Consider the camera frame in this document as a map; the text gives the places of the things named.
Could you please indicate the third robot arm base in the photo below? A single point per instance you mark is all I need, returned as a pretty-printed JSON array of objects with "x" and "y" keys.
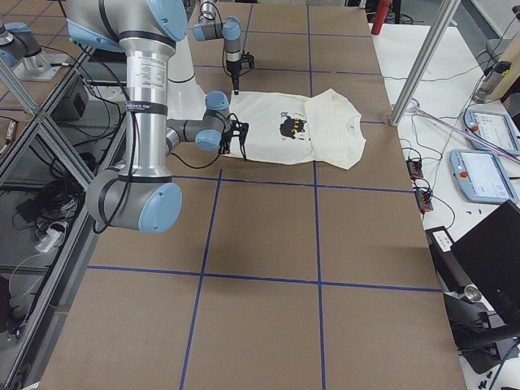
[{"x": 21, "y": 51}]

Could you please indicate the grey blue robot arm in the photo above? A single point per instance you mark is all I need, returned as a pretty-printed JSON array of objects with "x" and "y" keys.
[{"x": 164, "y": 104}]

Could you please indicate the aluminium frame post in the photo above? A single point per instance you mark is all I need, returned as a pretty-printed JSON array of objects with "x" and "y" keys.
[{"x": 425, "y": 54}]

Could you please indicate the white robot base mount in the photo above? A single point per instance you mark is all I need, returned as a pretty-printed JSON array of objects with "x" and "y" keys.
[{"x": 185, "y": 97}]

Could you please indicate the blue teach pendant upper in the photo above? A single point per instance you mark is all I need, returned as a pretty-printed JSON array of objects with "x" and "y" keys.
[{"x": 497, "y": 128}]

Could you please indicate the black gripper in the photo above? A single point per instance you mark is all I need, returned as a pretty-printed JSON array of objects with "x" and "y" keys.
[{"x": 226, "y": 145}]

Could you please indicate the blue teach pendant lower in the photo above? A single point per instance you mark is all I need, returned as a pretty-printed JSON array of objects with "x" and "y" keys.
[{"x": 481, "y": 177}]

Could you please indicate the aluminium frame rail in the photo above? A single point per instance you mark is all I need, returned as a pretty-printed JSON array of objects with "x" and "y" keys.
[{"x": 75, "y": 132}]

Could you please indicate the white power strip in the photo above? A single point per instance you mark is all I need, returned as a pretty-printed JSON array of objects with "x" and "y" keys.
[{"x": 51, "y": 239}]

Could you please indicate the blue teach pendant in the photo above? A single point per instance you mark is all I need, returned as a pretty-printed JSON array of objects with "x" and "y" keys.
[
  {"x": 481, "y": 177},
  {"x": 497, "y": 128}
]

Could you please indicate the grey water bottle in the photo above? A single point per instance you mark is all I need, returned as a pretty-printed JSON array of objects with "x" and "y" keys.
[{"x": 490, "y": 82}]

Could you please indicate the cream white t-shirt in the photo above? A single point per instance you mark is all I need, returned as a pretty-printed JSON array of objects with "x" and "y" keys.
[{"x": 292, "y": 129}]

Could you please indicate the second grey blue robot arm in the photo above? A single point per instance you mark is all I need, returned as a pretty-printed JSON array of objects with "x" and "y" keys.
[{"x": 210, "y": 26}]

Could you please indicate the red bottle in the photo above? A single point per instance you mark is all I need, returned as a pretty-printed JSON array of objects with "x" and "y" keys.
[{"x": 380, "y": 16}]

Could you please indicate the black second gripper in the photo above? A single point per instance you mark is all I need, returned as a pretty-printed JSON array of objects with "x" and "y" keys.
[{"x": 234, "y": 70}]

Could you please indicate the black laptop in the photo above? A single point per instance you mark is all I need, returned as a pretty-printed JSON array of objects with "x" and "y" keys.
[{"x": 489, "y": 255}]

